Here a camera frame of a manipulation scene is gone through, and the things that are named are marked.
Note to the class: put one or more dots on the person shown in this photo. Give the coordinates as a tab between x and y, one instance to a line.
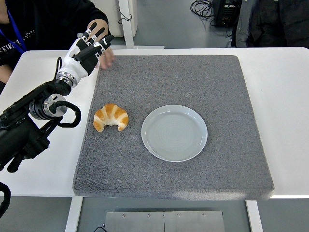
272	21
48	21

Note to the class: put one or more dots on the white table leg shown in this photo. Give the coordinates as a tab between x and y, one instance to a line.
73	215
254	217

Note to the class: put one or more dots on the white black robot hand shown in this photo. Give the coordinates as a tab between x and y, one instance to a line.
77	60

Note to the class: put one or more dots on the white cabinet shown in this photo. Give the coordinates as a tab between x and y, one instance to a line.
116	24

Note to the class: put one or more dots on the golden croissant bread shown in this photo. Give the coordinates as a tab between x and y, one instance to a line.
111	116

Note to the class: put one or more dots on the person's hand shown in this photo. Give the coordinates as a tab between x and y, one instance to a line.
107	59

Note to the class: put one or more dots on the white table post with base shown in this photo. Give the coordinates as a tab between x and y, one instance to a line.
128	29

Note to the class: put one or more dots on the grey fabric mat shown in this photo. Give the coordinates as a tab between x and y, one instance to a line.
169	82

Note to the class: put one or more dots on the black equipment box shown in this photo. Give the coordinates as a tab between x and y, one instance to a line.
227	13

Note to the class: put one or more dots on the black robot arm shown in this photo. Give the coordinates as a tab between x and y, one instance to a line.
19	135

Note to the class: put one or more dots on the pale grey round plate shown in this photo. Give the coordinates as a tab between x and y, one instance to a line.
173	133

